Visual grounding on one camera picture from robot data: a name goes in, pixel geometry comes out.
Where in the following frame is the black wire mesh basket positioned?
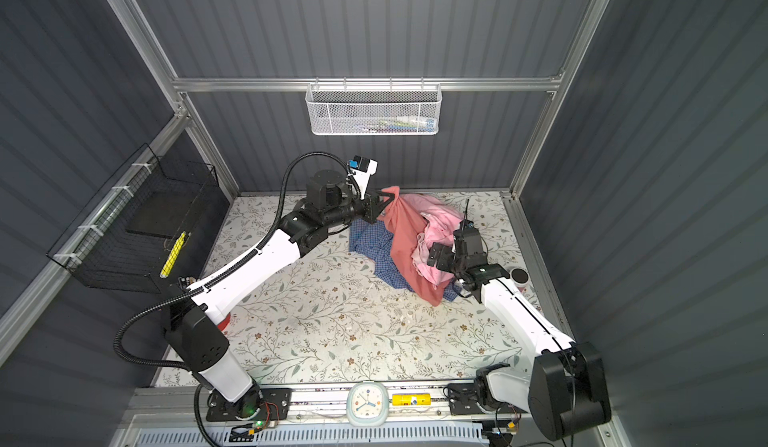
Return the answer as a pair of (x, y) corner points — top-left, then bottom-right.
(47, 150), (227, 294)

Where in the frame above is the white analog clock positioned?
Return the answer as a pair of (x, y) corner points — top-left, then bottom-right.
(346, 382), (390, 427)

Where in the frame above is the dusty red cloth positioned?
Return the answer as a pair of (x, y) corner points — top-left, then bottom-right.
(379, 186), (449, 306)

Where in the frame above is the yellow spirit level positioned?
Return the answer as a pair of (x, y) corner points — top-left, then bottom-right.
(391, 393), (432, 407)

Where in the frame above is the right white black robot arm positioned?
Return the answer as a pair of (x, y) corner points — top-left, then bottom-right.
(427, 220), (612, 441)

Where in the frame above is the blue checkered cloth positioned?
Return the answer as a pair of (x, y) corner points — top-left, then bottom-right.
(349, 220), (458, 302)

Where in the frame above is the pink cloth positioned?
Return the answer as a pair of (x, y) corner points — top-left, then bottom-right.
(402, 193), (464, 289)

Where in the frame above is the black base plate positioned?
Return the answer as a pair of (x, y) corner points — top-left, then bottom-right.
(205, 387), (293, 424)
(442, 383), (523, 416)

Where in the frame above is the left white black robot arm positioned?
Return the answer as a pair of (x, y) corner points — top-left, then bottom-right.
(113, 155), (394, 420)

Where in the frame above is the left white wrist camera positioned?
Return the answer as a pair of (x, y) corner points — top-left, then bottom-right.
(349, 155), (378, 199)

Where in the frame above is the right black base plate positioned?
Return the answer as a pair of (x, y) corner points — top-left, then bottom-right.
(442, 383), (523, 416)

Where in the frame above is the white wire mesh basket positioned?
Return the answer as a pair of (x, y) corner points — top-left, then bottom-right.
(305, 84), (443, 136)

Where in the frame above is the white perforated vent grille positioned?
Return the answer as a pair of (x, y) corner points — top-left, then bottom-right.
(134, 421), (490, 447)

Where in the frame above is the red cup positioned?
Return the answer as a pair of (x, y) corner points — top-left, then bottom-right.
(217, 314), (231, 332)

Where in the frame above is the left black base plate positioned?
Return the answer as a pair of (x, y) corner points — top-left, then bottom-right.
(205, 387), (293, 424)

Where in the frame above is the floral patterned table mat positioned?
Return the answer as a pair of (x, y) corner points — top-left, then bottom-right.
(153, 191), (541, 388)

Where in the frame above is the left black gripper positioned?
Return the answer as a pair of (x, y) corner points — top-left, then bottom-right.
(321, 185), (391, 232)

